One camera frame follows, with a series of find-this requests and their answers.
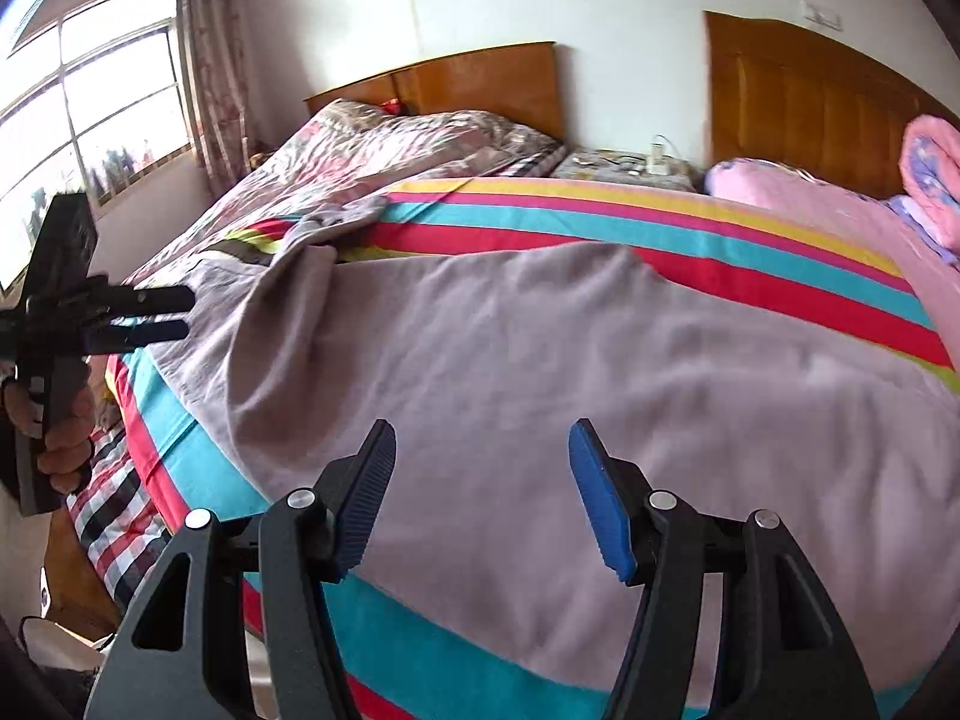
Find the white power strip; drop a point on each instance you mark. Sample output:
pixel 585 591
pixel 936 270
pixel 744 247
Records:
pixel 658 157

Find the cloth-covered nightstand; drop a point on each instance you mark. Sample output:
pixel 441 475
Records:
pixel 600 165

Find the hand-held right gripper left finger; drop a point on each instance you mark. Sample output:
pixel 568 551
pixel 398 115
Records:
pixel 366 499

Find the striped colourful bed sheet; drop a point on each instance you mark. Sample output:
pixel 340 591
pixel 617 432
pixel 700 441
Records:
pixel 675 240

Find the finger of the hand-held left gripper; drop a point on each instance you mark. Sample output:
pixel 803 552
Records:
pixel 154 331
pixel 154 299

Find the window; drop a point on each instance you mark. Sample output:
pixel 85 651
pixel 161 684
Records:
pixel 120 75

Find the wooden panelled headboard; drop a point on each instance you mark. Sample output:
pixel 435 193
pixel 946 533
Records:
pixel 810 105

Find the white wall socket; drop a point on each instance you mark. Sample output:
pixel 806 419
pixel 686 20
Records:
pixel 820 15

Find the mauve fleece pants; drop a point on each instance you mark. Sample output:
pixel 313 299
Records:
pixel 525 360

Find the patterned pink curtain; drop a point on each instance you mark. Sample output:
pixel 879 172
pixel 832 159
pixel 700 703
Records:
pixel 214 52

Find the rolled pink floral blanket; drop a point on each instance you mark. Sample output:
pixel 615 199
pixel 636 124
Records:
pixel 930 165

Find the pink bed cover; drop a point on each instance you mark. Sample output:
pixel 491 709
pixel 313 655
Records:
pixel 825 217

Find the red plaid sheet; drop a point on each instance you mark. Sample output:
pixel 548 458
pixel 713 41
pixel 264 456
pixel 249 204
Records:
pixel 112 517

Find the pink floral quilt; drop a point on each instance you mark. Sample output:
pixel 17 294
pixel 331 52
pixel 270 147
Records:
pixel 375 142

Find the person's left hand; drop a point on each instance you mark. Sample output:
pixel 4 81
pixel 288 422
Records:
pixel 67 454

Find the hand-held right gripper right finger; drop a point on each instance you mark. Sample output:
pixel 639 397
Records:
pixel 600 502

